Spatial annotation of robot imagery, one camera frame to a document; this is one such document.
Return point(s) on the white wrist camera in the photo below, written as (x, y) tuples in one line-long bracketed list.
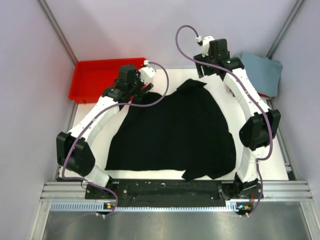
[(147, 72), (205, 44)]

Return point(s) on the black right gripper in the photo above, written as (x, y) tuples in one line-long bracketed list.
[(200, 71)]

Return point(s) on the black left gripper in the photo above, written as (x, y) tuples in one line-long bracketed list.
[(140, 81)]

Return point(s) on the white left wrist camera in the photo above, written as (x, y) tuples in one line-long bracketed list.
[(147, 72)]

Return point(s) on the black t-shirt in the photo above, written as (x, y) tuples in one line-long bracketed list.
[(184, 131)]

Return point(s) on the red plastic bin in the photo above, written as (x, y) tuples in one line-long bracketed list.
[(92, 77)]

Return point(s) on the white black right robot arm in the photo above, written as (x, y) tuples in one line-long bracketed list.
[(261, 122)]

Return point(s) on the aluminium frame rail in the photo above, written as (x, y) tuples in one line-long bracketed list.
[(57, 30)]

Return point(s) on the light blue folded t-shirt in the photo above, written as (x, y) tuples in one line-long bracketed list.
[(263, 73)]

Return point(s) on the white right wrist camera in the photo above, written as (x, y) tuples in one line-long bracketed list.
[(205, 44)]

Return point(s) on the red folded t-shirt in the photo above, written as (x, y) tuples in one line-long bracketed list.
[(265, 96)]

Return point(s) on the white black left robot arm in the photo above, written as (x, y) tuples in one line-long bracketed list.
[(74, 151)]

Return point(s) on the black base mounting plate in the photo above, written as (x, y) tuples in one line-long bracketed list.
[(175, 193)]

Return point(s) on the aluminium right corner post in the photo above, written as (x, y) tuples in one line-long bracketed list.
[(298, 5)]

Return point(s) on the grey slotted cable duct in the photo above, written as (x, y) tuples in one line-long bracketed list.
[(102, 207)]

